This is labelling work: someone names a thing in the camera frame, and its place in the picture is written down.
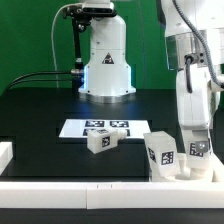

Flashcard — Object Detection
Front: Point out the black cable lower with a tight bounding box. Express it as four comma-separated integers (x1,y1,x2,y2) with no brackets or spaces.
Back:
3,77,83,96

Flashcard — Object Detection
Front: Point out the white round stool seat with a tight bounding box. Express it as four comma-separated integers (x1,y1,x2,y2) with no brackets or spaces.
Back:
147,153,214,183

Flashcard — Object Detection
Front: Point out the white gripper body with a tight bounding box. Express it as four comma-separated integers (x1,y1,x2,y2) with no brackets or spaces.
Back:
176,66,220,130

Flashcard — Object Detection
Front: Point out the black cable upper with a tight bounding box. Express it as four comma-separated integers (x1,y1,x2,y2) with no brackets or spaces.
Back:
3,70,83,95

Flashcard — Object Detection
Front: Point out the white cable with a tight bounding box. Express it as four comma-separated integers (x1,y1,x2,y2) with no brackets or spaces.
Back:
50,3,81,89

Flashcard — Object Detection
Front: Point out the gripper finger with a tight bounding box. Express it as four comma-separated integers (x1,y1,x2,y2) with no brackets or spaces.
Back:
195,141,210,154

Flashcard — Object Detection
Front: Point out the white marker sheet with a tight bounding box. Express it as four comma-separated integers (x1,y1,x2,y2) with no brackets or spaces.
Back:
59,119,150,139

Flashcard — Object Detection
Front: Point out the black cable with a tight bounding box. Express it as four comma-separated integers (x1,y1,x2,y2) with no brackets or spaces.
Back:
3,70,83,95
3,77,83,96

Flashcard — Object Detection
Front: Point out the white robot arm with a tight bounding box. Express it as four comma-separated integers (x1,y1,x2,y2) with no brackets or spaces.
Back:
80,0,224,154

